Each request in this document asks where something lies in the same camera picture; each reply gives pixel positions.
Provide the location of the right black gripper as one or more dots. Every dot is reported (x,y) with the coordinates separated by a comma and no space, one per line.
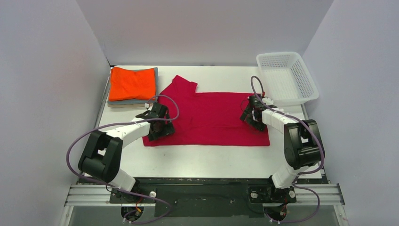
(252,118)

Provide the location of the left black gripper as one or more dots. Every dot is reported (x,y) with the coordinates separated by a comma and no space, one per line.
(163,130)

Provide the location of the red t shirt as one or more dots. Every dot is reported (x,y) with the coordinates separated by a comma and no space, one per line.
(209,118)

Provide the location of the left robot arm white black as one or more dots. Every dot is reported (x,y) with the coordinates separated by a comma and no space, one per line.
(102,154)

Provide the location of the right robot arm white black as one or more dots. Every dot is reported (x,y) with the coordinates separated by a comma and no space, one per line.
(302,146)

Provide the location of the grey blue folded t shirt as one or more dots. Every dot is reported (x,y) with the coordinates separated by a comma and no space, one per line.
(156,84)

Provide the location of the beige folded t shirt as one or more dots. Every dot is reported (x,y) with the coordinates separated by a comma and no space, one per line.
(129,106)

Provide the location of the orange folded t shirt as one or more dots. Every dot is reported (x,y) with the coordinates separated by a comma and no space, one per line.
(132,82)

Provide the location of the white plastic basket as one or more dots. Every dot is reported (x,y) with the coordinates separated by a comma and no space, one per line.
(286,78)

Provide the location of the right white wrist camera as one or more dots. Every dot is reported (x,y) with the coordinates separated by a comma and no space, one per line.
(268,101)

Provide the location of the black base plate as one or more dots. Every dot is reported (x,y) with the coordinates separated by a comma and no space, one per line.
(217,197)

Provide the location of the aluminium rail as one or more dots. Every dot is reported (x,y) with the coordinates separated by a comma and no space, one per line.
(97,195)

